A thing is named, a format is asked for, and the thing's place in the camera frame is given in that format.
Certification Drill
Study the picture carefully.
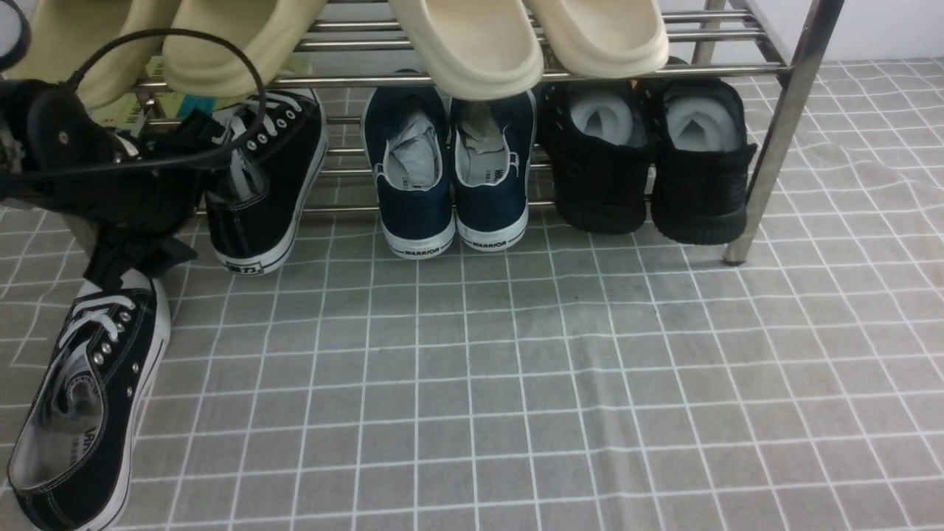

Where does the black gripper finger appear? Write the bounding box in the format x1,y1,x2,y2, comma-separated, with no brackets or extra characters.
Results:
139,111,234,166
83,226,198,291

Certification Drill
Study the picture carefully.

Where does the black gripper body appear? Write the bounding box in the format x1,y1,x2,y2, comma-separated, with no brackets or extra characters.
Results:
2,80,208,235

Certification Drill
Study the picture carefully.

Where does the black canvas sneaker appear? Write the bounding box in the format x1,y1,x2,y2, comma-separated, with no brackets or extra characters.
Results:
204,88,327,277
7,270,171,530

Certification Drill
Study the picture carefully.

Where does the steel shoe rack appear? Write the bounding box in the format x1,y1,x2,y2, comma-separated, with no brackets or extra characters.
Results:
124,1,845,266

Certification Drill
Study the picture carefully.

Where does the blue green book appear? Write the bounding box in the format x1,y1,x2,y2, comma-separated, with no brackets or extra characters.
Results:
91,55,315,131

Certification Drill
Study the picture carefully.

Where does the olive slipper far left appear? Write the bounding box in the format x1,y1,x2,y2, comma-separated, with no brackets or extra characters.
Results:
27,0,182,110

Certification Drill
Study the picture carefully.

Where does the olive slipper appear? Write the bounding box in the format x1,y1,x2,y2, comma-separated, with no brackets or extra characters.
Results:
163,1,326,98
27,0,182,110

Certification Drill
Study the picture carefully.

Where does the navy canvas sneaker left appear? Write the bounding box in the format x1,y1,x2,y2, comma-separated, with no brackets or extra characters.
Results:
361,86,457,261

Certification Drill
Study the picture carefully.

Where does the navy canvas sneaker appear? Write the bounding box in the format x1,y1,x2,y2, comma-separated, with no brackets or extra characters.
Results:
451,90,537,252
361,86,457,261

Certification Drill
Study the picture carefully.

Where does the navy canvas sneaker right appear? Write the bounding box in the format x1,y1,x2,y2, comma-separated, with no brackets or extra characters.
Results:
451,90,537,252

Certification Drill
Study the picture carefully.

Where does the cream slipper centre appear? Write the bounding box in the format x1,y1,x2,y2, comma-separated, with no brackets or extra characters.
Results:
389,1,545,101

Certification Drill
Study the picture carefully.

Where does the cream slipper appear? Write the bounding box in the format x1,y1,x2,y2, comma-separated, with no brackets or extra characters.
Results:
525,1,670,80
389,1,545,101

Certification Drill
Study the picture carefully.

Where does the black knit sneaker left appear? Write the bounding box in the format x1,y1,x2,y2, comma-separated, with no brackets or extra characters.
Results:
537,80,656,235

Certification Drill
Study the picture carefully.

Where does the black knit sneaker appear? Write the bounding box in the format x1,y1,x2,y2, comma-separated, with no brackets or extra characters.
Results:
537,80,656,235
635,77,757,246

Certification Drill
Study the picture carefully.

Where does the cream slipper right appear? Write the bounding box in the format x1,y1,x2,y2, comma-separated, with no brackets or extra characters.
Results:
525,1,670,80

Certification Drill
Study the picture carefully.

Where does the grey checked floor cloth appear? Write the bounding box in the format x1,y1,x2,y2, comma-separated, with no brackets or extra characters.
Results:
0,59,944,531

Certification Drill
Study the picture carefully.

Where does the black knit sneaker right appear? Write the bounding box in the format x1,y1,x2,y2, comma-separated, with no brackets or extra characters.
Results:
635,77,757,246

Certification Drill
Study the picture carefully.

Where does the black cable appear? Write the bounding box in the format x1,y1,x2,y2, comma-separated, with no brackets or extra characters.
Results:
0,0,267,185

